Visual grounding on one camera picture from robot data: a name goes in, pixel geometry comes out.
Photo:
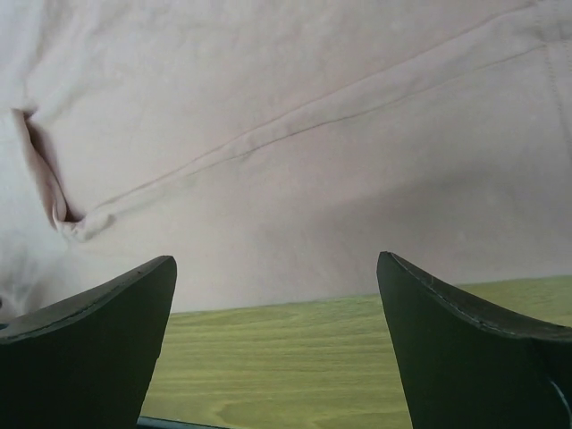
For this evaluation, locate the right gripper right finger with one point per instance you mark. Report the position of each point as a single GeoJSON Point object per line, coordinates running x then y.
{"type": "Point", "coordinates": [465, 362]}

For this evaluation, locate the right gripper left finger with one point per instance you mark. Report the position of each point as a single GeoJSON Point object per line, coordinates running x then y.
{"type": "Point", "coordinates": [87, 361]}

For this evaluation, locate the dusty pink t shirt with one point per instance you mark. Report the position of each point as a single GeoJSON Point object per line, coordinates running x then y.
{"type": "Point", "coordinates": [276, 148]}

